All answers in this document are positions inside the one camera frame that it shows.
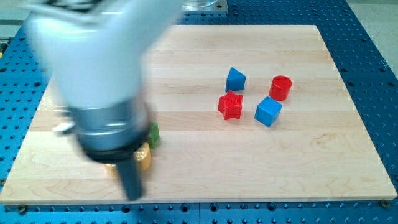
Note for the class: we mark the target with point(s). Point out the red star block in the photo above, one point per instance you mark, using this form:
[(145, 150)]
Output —
[(230, 105)]

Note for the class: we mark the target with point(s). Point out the blue cube block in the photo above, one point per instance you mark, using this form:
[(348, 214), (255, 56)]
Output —
[(267, 111)]

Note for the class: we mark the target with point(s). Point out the yellow heart block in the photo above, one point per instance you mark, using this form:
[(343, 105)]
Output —
[(143, 158)]

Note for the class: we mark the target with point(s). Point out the red cylinder block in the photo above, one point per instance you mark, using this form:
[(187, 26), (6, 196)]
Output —
[(280, 87)]

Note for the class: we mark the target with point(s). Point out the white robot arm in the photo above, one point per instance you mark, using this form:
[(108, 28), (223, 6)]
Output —
[(93, 50)]

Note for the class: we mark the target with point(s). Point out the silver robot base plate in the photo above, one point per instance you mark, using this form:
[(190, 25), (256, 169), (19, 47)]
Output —
[(205, 6)]

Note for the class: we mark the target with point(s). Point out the green star block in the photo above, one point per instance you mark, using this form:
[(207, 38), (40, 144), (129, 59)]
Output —
[(153, 135)]

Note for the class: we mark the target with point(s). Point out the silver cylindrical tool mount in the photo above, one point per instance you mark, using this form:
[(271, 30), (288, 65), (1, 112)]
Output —
[(109, 134)]

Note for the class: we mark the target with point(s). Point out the blue triangle block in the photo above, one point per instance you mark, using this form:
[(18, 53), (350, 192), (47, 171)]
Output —
[(235, 80)]

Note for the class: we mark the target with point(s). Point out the wooden board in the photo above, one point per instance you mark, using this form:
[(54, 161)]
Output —
[(317, 149)]

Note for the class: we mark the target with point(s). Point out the black pusher rod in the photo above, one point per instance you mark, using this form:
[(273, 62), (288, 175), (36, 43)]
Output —
[(130, 178)]

